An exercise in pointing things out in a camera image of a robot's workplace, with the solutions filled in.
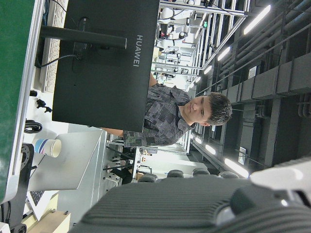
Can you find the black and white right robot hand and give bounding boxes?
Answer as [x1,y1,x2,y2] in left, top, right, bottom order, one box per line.
[70,156,311,233]

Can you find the man in grey patterned shirt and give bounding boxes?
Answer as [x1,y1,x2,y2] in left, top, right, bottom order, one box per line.
[101,72,233,148]

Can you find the silver laptop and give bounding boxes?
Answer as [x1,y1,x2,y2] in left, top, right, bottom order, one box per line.
[25,128,104,221]

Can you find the light wooden box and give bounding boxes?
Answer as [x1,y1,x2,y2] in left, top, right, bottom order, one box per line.
[23,210,71,233]

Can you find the white paper cup blue stripes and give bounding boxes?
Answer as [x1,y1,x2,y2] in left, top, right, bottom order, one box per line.
[32,138,62,158]

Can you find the black Huawei monitor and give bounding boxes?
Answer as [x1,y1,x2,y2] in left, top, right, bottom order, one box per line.
[52,0,161,133]

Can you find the white keyboard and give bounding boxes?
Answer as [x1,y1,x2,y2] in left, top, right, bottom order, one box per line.
[40,0,69,93]

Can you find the green table mat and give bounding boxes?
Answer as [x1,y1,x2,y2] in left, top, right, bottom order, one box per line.
[0,0,36,203]

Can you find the black robot mount column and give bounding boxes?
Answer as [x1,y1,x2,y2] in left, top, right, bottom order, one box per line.
[9,143,35,229]

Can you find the coiled black cable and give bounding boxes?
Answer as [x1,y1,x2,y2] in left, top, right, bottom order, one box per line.
[24,119,43,133]

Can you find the grey ceiling air duct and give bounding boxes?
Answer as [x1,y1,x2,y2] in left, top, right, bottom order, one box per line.
[222,52,311,105]

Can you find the black monitor cable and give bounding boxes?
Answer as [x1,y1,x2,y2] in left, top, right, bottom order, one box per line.
[35,53,83,68]

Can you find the silver aluminium table frame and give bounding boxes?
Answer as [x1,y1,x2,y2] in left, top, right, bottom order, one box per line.
[0,0,47,205]

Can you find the aluminium profile cage frame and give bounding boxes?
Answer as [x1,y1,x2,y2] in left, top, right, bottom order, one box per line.
[159,0,249,71]

